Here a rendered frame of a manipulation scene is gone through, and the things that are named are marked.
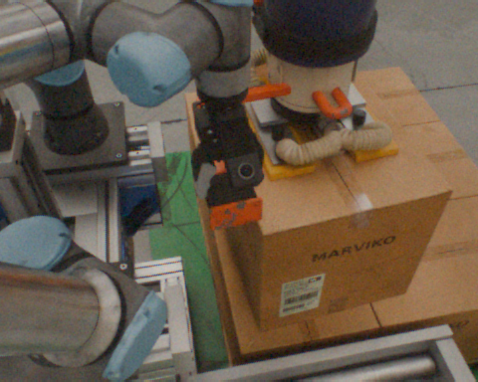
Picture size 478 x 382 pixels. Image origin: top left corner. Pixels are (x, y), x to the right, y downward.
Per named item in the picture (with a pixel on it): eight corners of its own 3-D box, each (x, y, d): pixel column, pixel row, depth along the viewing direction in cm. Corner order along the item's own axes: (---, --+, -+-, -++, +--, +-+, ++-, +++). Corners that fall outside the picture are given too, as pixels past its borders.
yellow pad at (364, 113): (397, 154, 103) (403, 136, 99) (355, 163, 101) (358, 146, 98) (335, 70, 125) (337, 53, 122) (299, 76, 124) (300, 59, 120)
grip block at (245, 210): (262, 220, 78) (263, 199, 74) (211, 232, 76) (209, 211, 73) (248, 184, 83) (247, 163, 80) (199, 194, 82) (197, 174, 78)
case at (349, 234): (405, 293, 125) (454, 190, 96) (259, 333, 118) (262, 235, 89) (318, 146, 164) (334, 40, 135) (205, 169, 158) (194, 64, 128)
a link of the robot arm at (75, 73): (56, 124, 100) (36, 68, 90) (23, 96, 107) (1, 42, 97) (104, 99, 106) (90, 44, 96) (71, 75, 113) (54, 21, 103)
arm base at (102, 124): (41, 159, 108) (26, 124, 100) (46, 117, 118) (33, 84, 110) (110, 150, 109) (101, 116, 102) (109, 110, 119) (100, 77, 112)
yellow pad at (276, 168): (315, 172, 100) (318, 154, 96) (269, 182, 98) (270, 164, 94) (265, 82, 122) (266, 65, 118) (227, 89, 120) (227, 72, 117)
